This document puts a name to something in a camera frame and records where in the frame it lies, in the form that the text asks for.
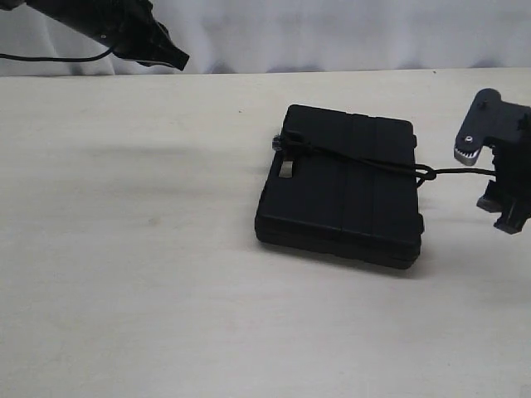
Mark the white backdrop curtain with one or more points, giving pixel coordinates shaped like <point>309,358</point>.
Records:
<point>238,37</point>

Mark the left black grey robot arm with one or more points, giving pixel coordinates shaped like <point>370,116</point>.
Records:
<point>81,16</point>

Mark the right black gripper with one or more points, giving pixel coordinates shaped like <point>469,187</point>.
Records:
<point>509,142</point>

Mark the black plastic carrying case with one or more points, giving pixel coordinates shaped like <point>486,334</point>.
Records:
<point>318,197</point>

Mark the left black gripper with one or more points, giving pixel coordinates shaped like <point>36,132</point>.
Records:
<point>131,31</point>

